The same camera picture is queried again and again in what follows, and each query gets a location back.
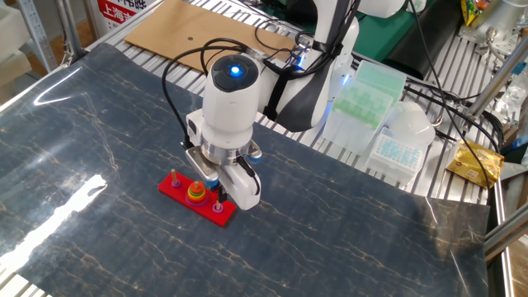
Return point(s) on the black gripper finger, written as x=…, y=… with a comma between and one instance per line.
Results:
x=223, y=195
x=214, y=188

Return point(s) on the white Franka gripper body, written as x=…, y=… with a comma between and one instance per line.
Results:
x=243, y=187

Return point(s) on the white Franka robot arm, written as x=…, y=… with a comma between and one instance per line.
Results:
x=229, y=111

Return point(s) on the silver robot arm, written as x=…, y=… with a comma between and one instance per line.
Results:
x=501, y=16

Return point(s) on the red Hanoi base with pegs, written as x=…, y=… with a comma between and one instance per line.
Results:
x=227, y=218

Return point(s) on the dark blue marble mat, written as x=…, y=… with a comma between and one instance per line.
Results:
x=288, y=247

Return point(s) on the green pipette tip box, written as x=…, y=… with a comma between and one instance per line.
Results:
x=363, y=107

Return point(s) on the blue pipette tip box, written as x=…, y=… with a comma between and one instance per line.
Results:
x=396, y=156

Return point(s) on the brown cardboard sheet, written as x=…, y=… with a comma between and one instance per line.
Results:
x=165, y=29

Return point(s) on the white translucent plastic dome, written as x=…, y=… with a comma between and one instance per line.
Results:
x=412, y=121

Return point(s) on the green board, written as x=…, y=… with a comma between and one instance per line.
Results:
x=379, y=41

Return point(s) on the red white sign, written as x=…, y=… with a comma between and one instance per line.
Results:
x=115, y=12

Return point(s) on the grey metal pole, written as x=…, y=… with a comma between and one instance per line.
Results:
x=68, y=29

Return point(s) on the gold snack packet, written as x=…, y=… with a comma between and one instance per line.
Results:
x=474, y=163

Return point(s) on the white foam box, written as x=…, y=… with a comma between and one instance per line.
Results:
x=12, y=33

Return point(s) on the black sheet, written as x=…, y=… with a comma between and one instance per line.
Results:
x=443, y=29

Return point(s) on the colourful snack bag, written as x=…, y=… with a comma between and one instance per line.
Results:
x=470, y=10

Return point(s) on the perforated metal shelf post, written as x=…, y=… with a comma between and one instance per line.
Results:
x=37, y=33

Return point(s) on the aluminium frame bar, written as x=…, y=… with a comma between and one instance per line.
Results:
x=507, y=237

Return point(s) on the aluminium frame post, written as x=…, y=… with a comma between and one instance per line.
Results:
x=499, y=76

